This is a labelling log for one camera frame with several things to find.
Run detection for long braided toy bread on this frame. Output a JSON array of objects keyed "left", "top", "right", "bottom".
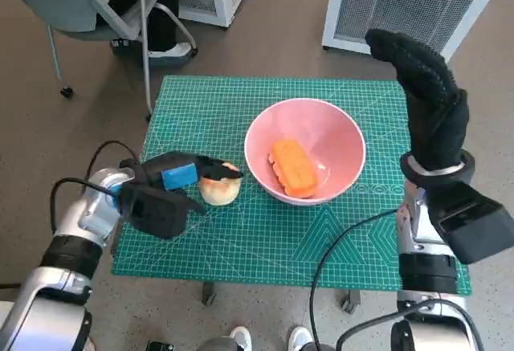
[{"left": 267, "top": 137, "right": 319, "bottom": 199}]

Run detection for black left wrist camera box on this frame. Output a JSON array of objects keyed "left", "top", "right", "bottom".
[{"left": 119, "top": 182, "right": 188, "bottom": 240}]

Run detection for green cutting mat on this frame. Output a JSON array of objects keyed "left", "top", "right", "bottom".
[{"left": 111, "top": 76, "right": 471, "bottom": 296}]

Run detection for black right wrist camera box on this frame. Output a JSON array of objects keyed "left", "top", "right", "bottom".
[{"left": 425, "top": 182, "right": 514, "bottom": 265}]

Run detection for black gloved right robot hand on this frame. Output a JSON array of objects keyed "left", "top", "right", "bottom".
[{"left": 365, "top": 28, "right": 470, "bottom": 172}]

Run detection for large white vented unit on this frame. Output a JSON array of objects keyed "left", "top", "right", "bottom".
[{"left": 322, "top": 0, "right": 514, "bottom": 65}]

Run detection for round toy bread bun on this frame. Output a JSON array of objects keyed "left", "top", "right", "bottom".
[{"left": 199, "top": 161, "right": 243, "bottom": 206}]

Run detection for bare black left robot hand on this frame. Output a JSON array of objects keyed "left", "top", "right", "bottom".
[{"left": 140, "top": 150, "right": 247, "bottom": 214}]

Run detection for person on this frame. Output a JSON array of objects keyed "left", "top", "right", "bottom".
[{"left": 96, "top": 0, "right": 194, "bottom": 61}]

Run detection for person's foot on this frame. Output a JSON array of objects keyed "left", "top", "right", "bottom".
[
  {"left": 288, "top": 326, "right": 315, "bottom": 351},
  {"left": 229, "top": 326, "right": 253, "bottom": 351}
]

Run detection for pink bowl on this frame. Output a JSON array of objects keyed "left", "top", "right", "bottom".
[{"left": 244, "top": 100, "right": 366, "bottom": 206}]

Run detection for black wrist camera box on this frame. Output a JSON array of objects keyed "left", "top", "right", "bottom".
[
  {"left": 425, "top": 182, "right": 514, "bottom": 265},
  {"left": 119, "top": 182, "right": 188, "bottom": 240}
]

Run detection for black table leg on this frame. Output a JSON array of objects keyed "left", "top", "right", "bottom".
[
  {"left": 340, "top": 291, "right": 361, "bottom": 314},
  {"left": 202, "top": 282, "right": 218, "bottom": 307}
]

